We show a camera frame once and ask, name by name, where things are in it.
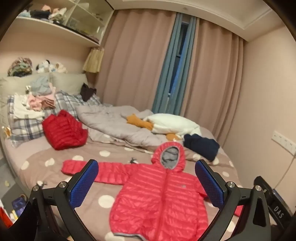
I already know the blue-grey garment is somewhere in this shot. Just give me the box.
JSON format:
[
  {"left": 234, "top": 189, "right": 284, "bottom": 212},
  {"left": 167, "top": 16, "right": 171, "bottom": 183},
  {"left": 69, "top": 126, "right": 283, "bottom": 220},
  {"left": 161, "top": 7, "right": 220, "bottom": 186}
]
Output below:
[{"left": 30, "top": 75, "right": 55, "bottom": 95}]

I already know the pile of clothes on shelf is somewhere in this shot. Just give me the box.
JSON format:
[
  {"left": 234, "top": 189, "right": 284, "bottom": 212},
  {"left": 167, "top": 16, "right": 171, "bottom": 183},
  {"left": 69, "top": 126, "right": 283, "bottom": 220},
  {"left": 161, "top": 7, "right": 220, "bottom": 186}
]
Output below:
[{"left": 18, "top": 2, "right": 68, "bottom": 24}]

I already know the navy blue garment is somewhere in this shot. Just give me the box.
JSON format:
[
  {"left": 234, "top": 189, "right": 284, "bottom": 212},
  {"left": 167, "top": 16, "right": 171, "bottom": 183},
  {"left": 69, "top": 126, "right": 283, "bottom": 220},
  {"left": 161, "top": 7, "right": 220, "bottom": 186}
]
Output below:
[{"left": 183, "top": 134, "right": 220, "bottom": 162}]

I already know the bed with polka-dot sheet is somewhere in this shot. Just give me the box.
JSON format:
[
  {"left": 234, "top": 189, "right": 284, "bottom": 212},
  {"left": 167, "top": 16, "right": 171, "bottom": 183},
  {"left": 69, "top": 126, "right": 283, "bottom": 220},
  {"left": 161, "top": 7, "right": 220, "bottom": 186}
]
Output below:
[{"left": 4, "top": 128, "right": 243, "bottom": 241}]

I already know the white cable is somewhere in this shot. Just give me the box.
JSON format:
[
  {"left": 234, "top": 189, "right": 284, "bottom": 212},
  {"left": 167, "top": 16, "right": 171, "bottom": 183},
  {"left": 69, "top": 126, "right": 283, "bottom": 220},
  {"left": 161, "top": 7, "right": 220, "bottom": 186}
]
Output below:
[{"left": 274, "top": 155, "right": 296, "bottom": 189}]

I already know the beige plush toy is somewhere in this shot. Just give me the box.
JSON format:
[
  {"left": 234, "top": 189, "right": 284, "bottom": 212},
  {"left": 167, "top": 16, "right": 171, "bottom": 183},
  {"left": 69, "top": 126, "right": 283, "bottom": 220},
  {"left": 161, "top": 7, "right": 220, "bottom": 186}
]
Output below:
[{"left": 52, "top": 62, "right": 68, "bottom": 74}]

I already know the white wall shelf cabinet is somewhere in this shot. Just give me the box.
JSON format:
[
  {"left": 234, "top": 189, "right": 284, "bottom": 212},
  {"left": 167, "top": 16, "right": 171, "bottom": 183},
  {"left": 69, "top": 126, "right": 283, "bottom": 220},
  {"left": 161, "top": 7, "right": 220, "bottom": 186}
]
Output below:
[{"left": 9, "top": 0, "right": 115, "bottom": 47}]

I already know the dark blue packet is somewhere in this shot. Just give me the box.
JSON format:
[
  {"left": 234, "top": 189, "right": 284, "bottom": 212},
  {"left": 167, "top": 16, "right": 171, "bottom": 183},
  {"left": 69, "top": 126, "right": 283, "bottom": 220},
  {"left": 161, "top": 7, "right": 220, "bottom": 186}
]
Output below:
[{"left": 11, "top": 196, "right": 27, "bottom": 210}]

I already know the yellow pleated lampshade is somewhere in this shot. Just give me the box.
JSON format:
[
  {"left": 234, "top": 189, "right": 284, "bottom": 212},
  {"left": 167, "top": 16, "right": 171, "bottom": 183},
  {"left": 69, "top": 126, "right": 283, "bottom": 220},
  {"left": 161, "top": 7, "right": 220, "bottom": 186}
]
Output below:
[{"left": 83, "top": 47, "right": 104, "bottom": 73}]

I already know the blue curtain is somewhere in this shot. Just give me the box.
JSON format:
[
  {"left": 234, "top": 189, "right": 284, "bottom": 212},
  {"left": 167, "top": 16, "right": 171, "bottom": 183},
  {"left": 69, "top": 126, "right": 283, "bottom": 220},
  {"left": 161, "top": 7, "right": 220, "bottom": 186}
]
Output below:
[{"left": 151, "top": 13, "right": 197, "bottom": 114}]

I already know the white goose plush toy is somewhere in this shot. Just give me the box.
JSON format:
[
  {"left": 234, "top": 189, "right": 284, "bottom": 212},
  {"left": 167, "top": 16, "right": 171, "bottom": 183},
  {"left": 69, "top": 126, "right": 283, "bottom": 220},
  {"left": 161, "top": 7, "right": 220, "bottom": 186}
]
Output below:
[{"left": 126, "top": 113, "right": 201, "bottom": 141}]

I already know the pink hooded puffer jacket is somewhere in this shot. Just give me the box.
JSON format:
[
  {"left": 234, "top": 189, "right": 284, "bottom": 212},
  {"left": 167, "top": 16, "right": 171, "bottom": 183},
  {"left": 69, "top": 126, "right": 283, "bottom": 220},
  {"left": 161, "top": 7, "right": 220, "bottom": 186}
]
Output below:
[{"left": 61, "top": 142, "right": 243, "bottom": 241}]

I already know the grey quilt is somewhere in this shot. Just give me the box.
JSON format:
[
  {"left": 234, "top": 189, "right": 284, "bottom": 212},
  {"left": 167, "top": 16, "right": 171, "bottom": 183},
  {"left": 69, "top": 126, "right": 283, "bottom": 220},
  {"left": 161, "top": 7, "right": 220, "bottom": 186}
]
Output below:
[{"left": 76, "top": 105, "right": 185, "bottom": 149}]

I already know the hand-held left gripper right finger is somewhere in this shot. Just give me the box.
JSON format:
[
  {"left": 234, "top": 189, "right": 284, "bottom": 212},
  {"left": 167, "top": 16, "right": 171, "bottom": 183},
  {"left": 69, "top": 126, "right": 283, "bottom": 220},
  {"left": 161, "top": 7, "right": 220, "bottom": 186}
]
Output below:
[{"left": 195, "top": 159, "right": 271, "bottom": 241}]

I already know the beige curtain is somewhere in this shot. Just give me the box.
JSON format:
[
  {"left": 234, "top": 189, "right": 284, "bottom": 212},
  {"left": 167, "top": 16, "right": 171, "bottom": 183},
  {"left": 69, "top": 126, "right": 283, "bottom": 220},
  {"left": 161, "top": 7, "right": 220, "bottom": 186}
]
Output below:
[
  {"left": 180, "top": 19, "right": 244, "bottom": 138},
  {"left": 96, "top": 10, "right": 177, "bottom": 112}
]

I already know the window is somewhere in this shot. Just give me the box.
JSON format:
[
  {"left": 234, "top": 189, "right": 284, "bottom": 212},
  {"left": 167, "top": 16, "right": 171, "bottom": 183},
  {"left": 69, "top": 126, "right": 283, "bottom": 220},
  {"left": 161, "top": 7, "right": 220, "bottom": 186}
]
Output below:
[{"left": 170, "top": 21, "right": 190, "bottom": 98}]

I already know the white wall socket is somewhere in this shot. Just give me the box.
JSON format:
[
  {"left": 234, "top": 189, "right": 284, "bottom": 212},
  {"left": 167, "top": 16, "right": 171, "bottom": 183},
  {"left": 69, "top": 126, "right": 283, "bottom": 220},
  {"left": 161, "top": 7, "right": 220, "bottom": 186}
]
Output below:
[{"left": 272, "top": 130, "right": 296, "bottom": 155}]

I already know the red puffer jacket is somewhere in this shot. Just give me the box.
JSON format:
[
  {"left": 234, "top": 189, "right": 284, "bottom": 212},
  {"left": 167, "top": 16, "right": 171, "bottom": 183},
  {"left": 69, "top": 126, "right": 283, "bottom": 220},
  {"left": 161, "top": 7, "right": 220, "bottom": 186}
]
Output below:
[{"left": 42, "top": 110, "right": 89, "bottom": 151}]

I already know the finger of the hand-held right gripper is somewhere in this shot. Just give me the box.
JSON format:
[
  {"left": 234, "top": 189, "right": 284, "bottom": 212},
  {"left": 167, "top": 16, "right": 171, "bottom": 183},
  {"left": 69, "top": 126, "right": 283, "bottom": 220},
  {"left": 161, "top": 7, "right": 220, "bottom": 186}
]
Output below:
[{"left": 254, "top": 176, "right": 270, "bottom": 194}]

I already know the dark brown garment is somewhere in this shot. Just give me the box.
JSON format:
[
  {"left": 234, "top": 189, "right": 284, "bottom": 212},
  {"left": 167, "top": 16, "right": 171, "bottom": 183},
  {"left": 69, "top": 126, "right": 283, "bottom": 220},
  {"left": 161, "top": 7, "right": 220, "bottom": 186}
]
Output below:
[{"left": 80, "top": 83, "right": 97, "bottom": 102}]

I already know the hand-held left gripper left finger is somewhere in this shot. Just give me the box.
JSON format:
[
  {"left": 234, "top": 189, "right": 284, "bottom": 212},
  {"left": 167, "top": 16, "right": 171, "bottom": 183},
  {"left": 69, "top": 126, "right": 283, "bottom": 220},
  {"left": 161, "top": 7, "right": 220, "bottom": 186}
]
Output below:
[{"left": 28, "top": 159, "right": 99, "bottom": 241}]

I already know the white cloth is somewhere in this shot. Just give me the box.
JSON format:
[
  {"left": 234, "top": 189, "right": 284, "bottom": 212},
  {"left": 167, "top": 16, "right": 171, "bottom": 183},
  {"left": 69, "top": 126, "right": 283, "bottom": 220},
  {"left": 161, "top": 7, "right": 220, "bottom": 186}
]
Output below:
[{"left": 13, "top": 94, "right": 45, "bottom": 120}]

